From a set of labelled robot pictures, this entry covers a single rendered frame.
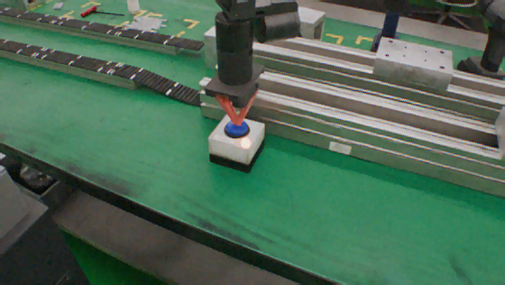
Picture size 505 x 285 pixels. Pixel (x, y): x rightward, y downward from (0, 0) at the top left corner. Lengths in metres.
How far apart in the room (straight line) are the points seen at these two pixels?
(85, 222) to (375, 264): 1.06
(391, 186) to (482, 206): 0.16
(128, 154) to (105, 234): 0.65
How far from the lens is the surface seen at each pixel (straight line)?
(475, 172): 0.76
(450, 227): 0.70
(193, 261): 1.25
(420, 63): 0.86
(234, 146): 0.66
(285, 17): 0.59
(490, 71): 1.05
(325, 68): 0.89
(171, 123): 0.82
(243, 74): 0.60
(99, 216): 1.43
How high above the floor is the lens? 1.28
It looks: 40 degrees down
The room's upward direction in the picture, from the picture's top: straight up
